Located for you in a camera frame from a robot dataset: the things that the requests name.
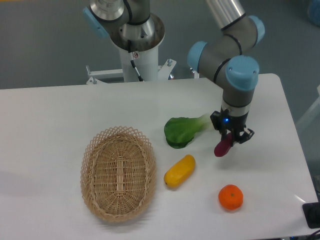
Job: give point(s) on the black device at edge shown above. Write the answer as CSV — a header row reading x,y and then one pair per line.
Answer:
x,y
312,214

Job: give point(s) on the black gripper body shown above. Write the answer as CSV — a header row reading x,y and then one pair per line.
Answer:
x,y
229,122

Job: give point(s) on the woven wicker basket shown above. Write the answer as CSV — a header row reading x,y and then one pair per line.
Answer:
x,y
118,174

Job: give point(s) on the white metal base frame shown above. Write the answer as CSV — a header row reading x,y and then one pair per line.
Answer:
x,y
164,73

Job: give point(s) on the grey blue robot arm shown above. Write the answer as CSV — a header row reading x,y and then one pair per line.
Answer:
x,y
222,62

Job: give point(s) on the green bok choy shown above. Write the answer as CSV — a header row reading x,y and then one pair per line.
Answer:
x,y
180,131

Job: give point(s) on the orange tangerine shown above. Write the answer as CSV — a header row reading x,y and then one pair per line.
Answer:
x,y
230,197

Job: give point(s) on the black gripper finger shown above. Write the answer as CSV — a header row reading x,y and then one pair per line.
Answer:
x,y
217,120
244,136

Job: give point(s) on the purple sweet potato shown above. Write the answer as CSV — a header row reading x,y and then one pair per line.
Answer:
x,y
223,147

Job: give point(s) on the yellow mango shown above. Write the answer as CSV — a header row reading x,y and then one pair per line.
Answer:
x,y
180,172

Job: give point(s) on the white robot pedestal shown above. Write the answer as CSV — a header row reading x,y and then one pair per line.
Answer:
x,y
138,45

